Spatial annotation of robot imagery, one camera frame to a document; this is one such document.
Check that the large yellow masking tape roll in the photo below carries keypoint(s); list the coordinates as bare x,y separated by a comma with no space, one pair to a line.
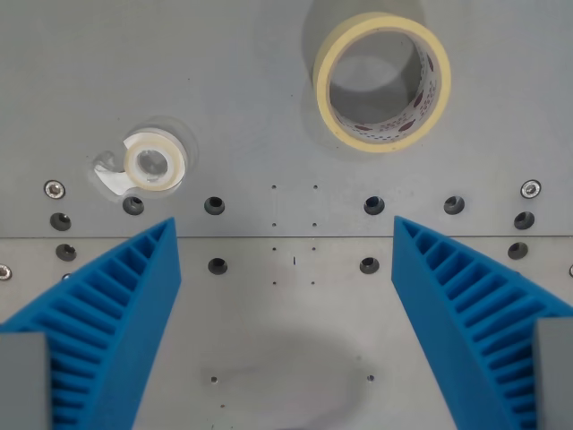
383,81

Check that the silver hex socket screw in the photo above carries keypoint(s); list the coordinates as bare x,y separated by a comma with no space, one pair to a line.
530,188
54,189
4,271

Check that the small clear tape roll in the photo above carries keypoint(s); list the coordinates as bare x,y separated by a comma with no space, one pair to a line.
152,164

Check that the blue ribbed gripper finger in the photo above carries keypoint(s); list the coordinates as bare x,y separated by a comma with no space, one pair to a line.
116,313
456,309

